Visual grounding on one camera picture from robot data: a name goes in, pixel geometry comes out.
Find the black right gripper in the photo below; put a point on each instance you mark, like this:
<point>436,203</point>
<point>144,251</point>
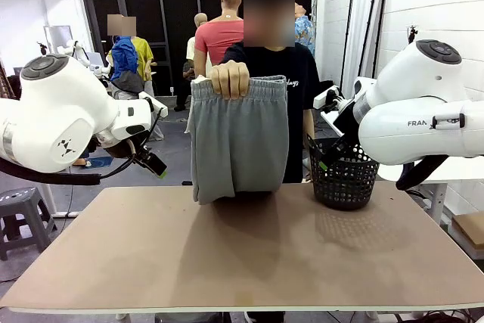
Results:
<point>348,118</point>

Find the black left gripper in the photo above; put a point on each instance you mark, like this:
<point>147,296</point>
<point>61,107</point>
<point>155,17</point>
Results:
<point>132,147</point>

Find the black mesh basket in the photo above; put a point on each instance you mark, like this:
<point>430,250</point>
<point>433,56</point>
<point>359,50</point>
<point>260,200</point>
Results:
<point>344,187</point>

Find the grey training pants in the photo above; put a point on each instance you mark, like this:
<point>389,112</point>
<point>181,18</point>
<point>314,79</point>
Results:
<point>238,141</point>

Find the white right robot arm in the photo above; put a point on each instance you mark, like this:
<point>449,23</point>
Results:
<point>416,118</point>

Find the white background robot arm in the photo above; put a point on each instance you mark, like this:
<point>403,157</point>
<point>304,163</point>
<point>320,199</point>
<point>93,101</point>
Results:
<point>77,50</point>

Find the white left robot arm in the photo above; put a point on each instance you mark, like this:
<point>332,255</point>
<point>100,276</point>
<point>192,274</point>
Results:
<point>49,118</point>

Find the person's left hand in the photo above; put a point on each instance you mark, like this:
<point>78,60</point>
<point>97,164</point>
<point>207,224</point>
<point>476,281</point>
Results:
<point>305,173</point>

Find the person's right hand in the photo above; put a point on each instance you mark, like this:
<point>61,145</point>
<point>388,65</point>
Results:
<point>230,81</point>

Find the person in black t-shirt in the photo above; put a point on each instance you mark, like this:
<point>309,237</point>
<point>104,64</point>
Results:
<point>302,73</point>

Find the seated person in dark clothes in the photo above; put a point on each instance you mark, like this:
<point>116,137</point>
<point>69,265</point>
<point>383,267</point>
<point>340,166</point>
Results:
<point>187,81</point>

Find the mannequin in yellow shirt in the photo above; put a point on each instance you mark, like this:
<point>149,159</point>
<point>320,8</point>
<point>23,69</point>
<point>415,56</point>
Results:
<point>145,54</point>

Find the large white table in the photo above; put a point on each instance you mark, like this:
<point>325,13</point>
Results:
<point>453,175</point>

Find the mannequin in floral blue shirt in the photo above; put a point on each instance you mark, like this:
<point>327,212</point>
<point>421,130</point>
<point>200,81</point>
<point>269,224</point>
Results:
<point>305,31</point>

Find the black tripod stand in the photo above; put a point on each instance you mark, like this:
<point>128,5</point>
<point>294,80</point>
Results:
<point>42,48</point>
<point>412,33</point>

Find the mannequin in red shirt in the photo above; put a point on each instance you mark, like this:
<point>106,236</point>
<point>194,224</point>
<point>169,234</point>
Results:
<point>217,35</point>

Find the grey plastic stool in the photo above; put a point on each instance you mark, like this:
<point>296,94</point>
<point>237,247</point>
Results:
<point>19,217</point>

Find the bald mannequin in white shirt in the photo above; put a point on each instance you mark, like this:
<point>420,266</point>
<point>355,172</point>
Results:
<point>198,22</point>

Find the brown cardboard box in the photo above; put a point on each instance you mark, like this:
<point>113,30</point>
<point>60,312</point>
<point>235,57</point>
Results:
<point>470,232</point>

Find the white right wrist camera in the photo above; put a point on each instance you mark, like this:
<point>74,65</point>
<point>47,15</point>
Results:
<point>327,96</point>

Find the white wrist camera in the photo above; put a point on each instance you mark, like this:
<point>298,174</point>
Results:
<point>151,101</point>
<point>327,96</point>

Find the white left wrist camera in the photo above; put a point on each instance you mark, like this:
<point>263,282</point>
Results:
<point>151,101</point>

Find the black wall conduit pipes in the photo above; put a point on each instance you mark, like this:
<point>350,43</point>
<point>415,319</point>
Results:
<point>353,16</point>

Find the grey framed wall board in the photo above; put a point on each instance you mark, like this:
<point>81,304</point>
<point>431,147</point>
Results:
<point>56,35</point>

